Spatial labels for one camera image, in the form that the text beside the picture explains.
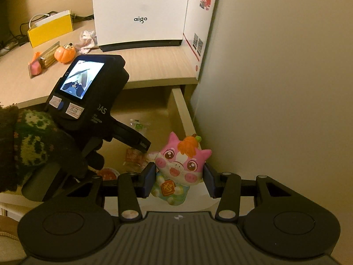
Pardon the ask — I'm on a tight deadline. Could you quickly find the orange pumpkin toy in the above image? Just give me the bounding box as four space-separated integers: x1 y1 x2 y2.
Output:
54 43 76 64

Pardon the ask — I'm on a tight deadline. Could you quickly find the black cables bundle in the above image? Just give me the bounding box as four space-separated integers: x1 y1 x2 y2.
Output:
0 13 95 56

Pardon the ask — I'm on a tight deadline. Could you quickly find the pink snack packet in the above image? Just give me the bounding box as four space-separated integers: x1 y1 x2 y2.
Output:
28 51 43 78

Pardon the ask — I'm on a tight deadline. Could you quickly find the red clear snack packet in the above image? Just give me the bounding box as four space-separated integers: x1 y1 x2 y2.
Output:
125 148 148 169

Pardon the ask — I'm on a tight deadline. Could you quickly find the biscuit sticks packet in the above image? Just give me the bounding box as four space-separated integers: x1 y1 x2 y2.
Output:
40 41 61 68

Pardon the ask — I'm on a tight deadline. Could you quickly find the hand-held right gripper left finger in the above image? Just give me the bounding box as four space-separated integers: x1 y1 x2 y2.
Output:
59 161 158 222

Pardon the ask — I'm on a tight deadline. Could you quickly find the white printed card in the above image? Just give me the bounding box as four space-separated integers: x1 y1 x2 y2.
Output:
182 0 221 78

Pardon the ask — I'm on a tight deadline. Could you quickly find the white desk drawer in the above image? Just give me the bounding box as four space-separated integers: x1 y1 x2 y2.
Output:
0 86 221 218

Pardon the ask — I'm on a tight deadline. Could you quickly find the white computer case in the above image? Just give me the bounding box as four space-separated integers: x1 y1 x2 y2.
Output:
91 0 192 53

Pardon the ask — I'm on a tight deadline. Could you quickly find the white looped cable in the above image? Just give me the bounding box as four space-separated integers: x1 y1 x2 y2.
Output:
29 12 51 30

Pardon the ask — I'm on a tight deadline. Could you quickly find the crumpled white wrapper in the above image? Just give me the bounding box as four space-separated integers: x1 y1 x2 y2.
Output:
79 30 98 55

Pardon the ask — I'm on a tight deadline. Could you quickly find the red lidded jelly cup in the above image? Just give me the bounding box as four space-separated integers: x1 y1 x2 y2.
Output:
96 168 121 182

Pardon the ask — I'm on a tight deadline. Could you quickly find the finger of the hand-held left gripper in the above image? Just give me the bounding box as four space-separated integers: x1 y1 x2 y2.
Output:
114 119 152 153

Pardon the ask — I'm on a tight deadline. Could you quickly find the yellow cardboard box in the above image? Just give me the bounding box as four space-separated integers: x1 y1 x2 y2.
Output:
27 10 74 48

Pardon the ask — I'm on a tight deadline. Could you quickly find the person's left hand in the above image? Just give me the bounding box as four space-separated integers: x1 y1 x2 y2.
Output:
14 109 105 179

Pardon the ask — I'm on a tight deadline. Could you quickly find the pink pig toy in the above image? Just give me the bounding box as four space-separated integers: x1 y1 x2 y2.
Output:
150 132 212 206

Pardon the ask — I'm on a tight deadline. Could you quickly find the clear packet green print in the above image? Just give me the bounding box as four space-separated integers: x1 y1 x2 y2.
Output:
130 118 151 131

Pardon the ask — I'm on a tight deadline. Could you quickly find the white flat box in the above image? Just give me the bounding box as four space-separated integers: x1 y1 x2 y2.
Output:
34 10 71 27

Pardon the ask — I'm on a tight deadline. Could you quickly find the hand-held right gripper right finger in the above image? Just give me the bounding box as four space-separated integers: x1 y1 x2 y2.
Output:
203 162 299 222

